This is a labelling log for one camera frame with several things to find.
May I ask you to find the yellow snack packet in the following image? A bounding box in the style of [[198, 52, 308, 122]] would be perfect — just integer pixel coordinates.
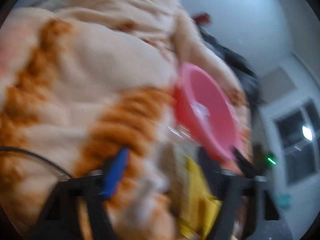
[[178, 157, 222, 239]]

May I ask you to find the clear oat bar packet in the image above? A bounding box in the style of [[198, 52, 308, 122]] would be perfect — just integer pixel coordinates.
[[159, 142, 198, 217]]

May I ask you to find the pink plastic basin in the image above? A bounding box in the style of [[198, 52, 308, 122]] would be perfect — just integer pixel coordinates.
[[174, 62, 240, 163]]

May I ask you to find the window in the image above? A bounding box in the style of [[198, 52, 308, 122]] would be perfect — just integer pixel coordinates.
[[268, 98, 319, 187]]

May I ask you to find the black leather jacket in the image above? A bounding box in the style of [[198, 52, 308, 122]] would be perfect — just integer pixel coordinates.
[[199, 27, 263, 106]]

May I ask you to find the beige orange fleece blanket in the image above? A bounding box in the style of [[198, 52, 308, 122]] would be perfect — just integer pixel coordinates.
[[1, 0, 252, 239]]

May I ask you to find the red orange bag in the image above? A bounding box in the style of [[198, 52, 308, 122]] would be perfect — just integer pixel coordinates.
[[193, 12, 211, 25]]

